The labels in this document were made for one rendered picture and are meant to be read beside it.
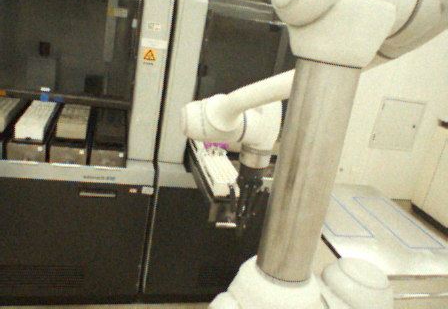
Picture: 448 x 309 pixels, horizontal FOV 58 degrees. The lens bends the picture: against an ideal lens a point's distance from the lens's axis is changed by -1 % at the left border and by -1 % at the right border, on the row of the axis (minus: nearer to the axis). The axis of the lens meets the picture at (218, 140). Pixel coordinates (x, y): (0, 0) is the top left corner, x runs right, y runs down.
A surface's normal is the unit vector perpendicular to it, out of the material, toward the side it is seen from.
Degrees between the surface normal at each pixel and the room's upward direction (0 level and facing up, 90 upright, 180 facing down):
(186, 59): 90
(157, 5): 90
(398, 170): 90
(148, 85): 90
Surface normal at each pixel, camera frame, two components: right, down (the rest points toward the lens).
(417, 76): 0.23, 0.33
